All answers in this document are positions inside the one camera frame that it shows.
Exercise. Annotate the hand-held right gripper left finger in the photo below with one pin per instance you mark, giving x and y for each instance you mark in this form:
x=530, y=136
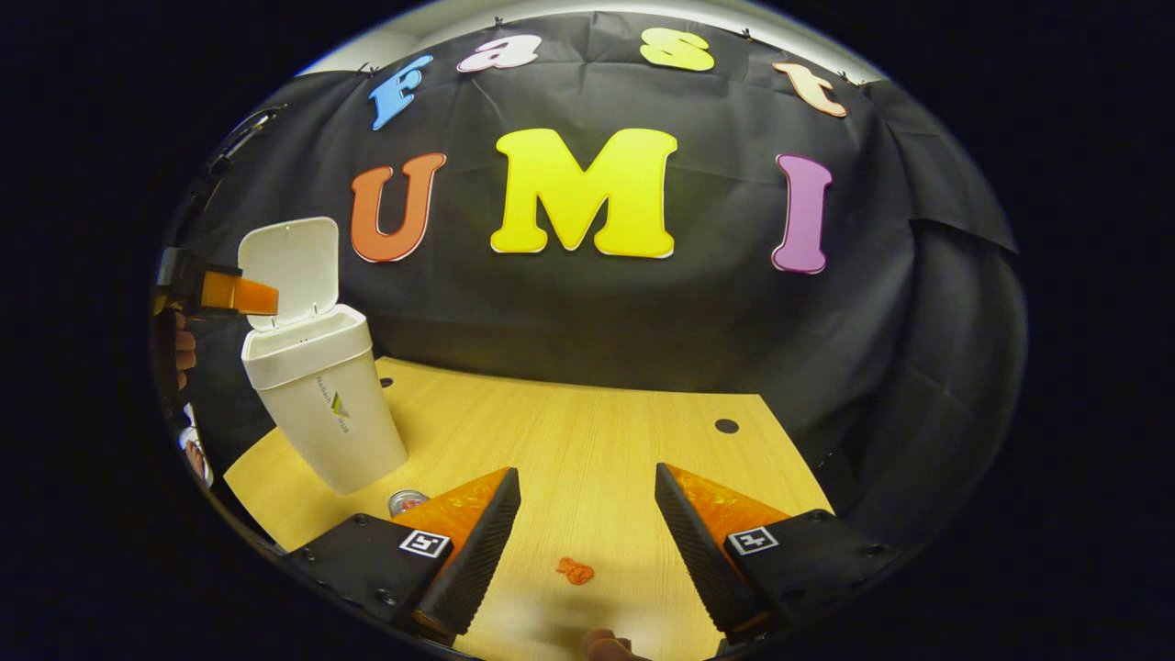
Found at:
x=477, y=551

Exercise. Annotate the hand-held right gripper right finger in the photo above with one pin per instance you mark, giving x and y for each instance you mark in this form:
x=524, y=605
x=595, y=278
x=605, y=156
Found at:
x=698, y=551

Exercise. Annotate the wooden desktop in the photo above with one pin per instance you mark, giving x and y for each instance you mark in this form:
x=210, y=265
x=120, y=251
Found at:
x=569, y=441

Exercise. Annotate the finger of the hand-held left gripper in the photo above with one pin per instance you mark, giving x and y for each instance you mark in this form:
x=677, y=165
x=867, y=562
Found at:
x=239, y=294

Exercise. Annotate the white desktop garbage bin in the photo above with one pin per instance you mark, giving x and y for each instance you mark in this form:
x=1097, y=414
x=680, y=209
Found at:
x=321, y=413

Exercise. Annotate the red pop can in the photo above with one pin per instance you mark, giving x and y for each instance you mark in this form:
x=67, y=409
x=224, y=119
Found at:
x=404, y=502

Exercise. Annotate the orange paper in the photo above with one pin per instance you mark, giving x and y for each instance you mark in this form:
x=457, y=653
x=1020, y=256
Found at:
x=576, y=571

